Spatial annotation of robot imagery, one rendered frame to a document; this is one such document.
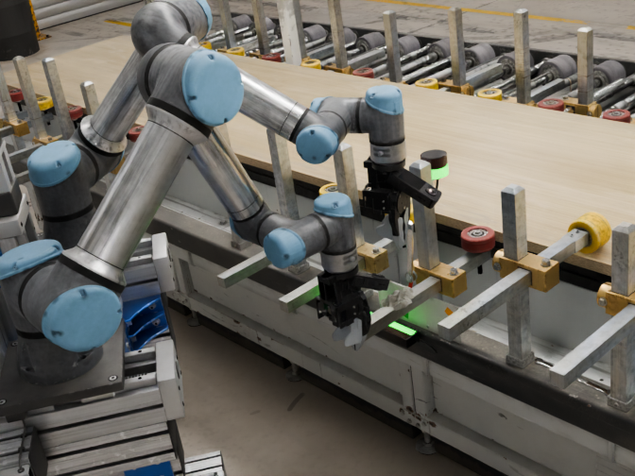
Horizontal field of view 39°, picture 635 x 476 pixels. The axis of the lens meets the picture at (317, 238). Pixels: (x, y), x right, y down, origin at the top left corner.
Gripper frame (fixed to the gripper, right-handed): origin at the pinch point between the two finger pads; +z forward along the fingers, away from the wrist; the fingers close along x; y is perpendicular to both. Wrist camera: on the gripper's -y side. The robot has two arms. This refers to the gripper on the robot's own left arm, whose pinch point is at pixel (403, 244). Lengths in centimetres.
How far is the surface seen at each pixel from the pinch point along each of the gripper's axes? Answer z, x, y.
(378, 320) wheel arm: 12.5, 12.4, 1.5
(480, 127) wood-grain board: 8, -91, 11
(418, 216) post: -2.1, -9.5, 0.0
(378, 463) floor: 99, -33, 27
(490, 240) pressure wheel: 7.7, -20.6, -13.4
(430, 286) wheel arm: 12.1, -3.5, -4.5
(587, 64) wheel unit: -3, -121, -14
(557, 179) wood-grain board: 7, -56, -20
